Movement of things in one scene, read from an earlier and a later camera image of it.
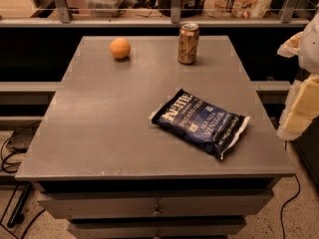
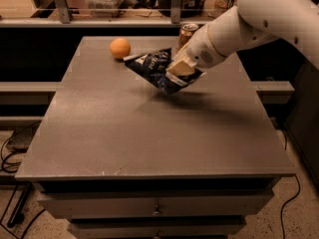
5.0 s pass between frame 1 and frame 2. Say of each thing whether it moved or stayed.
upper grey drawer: stayed
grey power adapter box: stayed
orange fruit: stayed
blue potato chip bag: moved
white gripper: moved
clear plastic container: stayed
